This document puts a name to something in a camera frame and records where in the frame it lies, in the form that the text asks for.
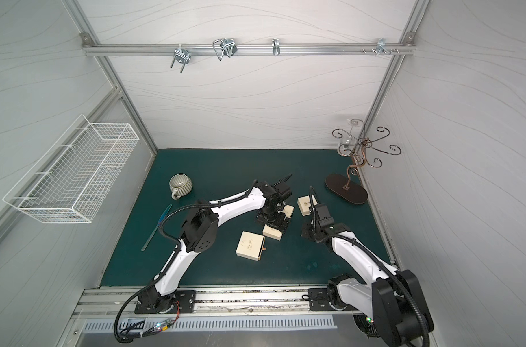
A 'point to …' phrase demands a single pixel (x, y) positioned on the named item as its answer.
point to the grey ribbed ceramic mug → (180, 185)
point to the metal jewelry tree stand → (358, 147)
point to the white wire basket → (67, 182)
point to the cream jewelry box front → (251, 246)
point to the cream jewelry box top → (304, 205)
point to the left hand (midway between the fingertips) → (279, 230)
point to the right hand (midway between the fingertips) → (306, 228)
